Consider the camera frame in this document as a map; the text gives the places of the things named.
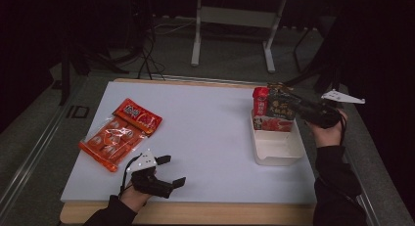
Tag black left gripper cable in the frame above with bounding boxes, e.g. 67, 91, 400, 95
118, 153, 143, 197

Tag orange clear snack packet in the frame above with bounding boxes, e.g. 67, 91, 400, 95
77, 97, 163, 173

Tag white divided lunch box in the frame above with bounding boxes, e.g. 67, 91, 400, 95
250, 109, 306, 167

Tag wooden table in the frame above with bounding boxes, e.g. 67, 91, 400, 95
59, 77, 318, 226

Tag black metal stand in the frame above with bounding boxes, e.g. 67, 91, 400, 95
58, 36, 131, 107
279, 22, 345, 97

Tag metal floor rail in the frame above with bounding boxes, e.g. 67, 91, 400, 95
339, 85, 382, 226
0, 76, 86, 217

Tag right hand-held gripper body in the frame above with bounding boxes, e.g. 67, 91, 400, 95
301, 89, 366, 130

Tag black floor cables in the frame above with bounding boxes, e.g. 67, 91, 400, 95
136, 22, 166, 80

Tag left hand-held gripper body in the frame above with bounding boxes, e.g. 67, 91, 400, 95
126, 149, 174, 200

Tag white metal desk frame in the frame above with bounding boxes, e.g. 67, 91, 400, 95
190, 0, 289, 74

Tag red and black sauce packet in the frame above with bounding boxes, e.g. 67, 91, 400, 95
252, 86, 297, 133

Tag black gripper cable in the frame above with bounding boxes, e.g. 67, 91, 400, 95
338, 112, 348, 146
118, 153, 143, 197

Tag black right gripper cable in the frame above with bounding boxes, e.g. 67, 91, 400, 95
338, 112, 348, 146

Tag black floor bracket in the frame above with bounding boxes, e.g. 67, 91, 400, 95
66, 105, 90, 119

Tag person's left hand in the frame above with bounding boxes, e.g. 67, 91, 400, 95
118, 184, 154, 214

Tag white table mat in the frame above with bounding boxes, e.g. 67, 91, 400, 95
60, 81, 318, 204

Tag person's right hand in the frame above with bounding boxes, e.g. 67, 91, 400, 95
307, 108, 348, 149

